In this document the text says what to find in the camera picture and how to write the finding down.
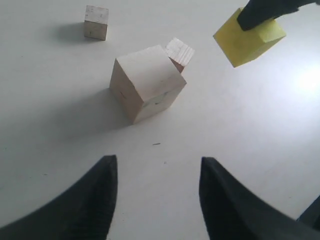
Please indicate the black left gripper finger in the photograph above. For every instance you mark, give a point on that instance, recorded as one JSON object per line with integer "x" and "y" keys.
{"x": 83, "y": 212}

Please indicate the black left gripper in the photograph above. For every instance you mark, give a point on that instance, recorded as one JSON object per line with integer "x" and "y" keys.
{"x": 232, "y": 212}

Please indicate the yellow cube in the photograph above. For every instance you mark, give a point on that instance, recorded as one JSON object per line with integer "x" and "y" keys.
{"x": 241, "y": 47}

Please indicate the small pale wooden cube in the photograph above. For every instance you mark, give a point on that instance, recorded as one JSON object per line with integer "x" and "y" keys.
{"x": 96, "y": 22}

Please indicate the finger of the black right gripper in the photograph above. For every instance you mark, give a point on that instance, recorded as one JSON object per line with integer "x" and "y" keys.
{"x": 259, "y": 11}

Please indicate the large pale wooden cube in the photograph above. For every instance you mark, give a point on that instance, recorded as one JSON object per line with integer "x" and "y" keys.
{"x": 145, "y": 83}

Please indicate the striped plywood cube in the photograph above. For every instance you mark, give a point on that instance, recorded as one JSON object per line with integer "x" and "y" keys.
{"x": 179, "y": 53}

